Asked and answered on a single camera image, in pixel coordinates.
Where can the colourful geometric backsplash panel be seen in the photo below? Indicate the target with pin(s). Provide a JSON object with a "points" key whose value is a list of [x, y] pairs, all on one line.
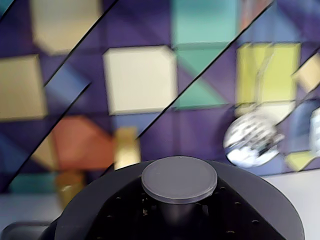
{"points": [[140, 80]]}

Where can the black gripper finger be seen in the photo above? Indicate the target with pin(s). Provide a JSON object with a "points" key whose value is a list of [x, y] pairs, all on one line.
{"points": [[232, 220], [125, 217]]}

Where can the gold toy faucet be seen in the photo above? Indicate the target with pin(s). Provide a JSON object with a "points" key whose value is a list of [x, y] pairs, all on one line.
{"points": [[68, 190]]}

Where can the silver toy ladle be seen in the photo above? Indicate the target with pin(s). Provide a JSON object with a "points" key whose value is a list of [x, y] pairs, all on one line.
{"points": [[252, 142]]}

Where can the dark gray toy pot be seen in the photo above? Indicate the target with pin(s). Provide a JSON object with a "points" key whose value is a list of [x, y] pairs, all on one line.
{"points": [[22, 231]]}

